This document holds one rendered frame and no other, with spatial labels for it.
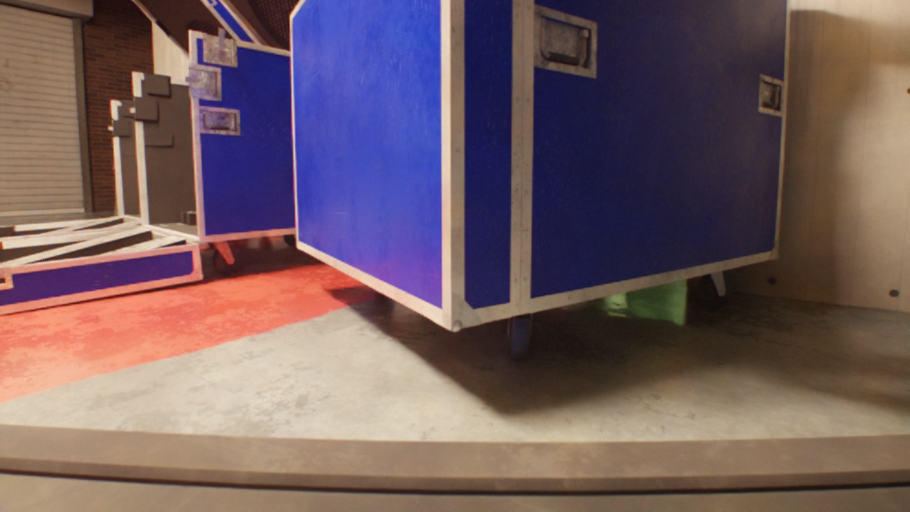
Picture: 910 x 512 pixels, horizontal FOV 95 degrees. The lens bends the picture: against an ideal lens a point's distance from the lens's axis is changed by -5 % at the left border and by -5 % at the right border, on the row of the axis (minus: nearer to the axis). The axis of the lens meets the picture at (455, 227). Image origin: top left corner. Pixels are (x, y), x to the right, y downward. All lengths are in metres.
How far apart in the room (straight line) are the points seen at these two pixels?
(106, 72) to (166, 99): 5.41
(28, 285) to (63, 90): 6.20
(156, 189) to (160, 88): 0.53
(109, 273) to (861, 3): 2.57
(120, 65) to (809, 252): 8.16
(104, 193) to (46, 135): 1.01
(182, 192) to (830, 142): 2.88
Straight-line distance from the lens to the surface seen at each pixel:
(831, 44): 1.87
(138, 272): 1.90
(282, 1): 2.82
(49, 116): 7.85
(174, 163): 2.80
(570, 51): 0.88
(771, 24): 1.56
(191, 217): 2.57
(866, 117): 1.84
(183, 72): 4.89
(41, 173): 7.78
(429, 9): 0.77
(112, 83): 8.21
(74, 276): 1.87
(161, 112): 2.81
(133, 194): 3.77
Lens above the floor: 0.39
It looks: 6 degrees down
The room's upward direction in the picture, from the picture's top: straight up
